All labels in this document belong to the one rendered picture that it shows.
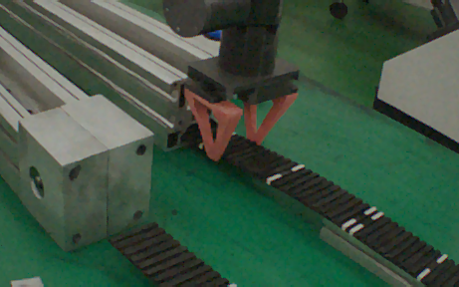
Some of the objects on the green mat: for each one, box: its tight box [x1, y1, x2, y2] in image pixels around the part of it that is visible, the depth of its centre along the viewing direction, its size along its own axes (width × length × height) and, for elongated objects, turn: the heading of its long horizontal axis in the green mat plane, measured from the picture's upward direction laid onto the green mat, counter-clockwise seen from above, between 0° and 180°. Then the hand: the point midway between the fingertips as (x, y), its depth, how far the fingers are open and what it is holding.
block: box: [18, 95, 154, 252], centre depth 65 cm, size 9×12×10 cm
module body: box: [0, 0, 237, 151], centre depth 103 cm, size 80×10×8 cm, turn 31°
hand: (234, 144), depth 77 cm, fingers open, 5 cm apart
